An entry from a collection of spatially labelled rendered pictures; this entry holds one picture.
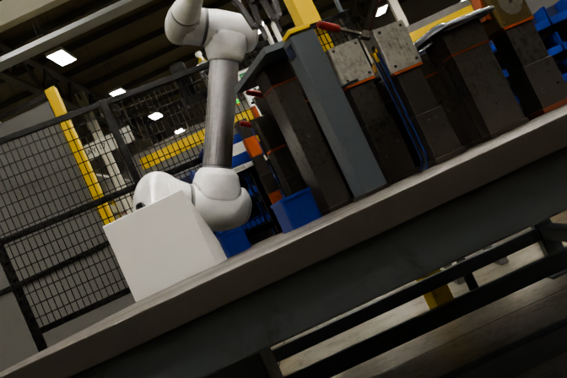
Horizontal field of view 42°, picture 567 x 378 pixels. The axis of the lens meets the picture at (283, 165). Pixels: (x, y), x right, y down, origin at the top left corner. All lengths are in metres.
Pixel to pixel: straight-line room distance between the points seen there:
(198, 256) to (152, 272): 0.15
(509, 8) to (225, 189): 1.07
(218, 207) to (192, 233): 0.23
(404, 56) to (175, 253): 0.94
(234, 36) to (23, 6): 4.45
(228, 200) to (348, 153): 0.76
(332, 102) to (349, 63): 0.25
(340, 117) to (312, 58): 0.16
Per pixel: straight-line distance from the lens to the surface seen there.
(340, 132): 1.85
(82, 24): 12.49
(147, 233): 2.33
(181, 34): 2.57
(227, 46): 2.58
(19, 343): 4.59
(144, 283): 2.34
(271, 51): 1.98
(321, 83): 1.87
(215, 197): 2.49
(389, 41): 1.86
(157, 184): 2.48
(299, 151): 2.10
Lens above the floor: 0.72
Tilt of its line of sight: 4 degrees up
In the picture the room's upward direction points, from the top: 25 degrees counter-clockwise
